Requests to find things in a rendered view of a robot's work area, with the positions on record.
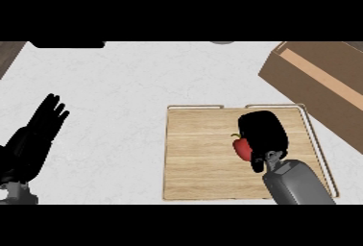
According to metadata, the brown wooden panel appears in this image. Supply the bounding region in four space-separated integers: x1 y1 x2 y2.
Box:
0 41 28 80

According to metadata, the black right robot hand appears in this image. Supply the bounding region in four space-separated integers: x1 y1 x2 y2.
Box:
236 111 289 174

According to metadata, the brown cardboard box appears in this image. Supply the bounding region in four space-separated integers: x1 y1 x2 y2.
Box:
257 41 363 155

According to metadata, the wooden tray with white rim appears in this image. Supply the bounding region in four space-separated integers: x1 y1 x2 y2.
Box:
162 103 342 202

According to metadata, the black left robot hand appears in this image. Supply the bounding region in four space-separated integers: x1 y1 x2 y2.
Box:
0 92 71 186

